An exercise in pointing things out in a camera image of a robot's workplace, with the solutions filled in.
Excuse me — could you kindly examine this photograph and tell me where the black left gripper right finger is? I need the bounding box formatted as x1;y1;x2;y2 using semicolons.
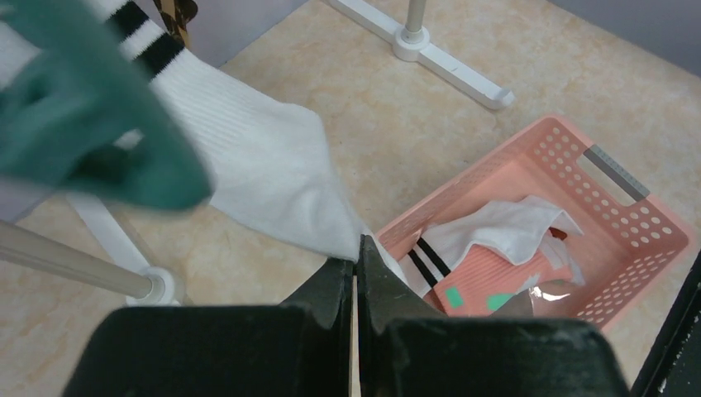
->
356;235;629;396

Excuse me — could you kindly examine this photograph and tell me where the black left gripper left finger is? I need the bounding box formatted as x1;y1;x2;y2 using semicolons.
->
63;259;353;396

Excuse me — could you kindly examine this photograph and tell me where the pink dotted sock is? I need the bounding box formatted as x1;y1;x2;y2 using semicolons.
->
424;246;574;317

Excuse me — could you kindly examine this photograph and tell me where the white black striped sock front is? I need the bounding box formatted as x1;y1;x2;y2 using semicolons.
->
399;195;584;297

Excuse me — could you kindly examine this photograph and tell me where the white black striped sock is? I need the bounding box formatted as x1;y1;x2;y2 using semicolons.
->
0;0;407;286
399;195;584;297

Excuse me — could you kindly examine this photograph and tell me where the brown argyle sock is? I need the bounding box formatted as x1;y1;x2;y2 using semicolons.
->
153;0;198;47

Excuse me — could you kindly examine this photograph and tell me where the white drying rack stand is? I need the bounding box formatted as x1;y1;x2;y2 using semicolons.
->
0;0;516;307

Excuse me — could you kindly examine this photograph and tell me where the pink plastic basket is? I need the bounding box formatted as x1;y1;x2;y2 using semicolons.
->
377;115;697;330

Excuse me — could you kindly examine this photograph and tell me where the teal clothes clip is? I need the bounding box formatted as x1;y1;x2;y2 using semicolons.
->
1;1;213;211

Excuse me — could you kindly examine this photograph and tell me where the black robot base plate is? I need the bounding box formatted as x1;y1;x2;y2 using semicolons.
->
631;261;700;397

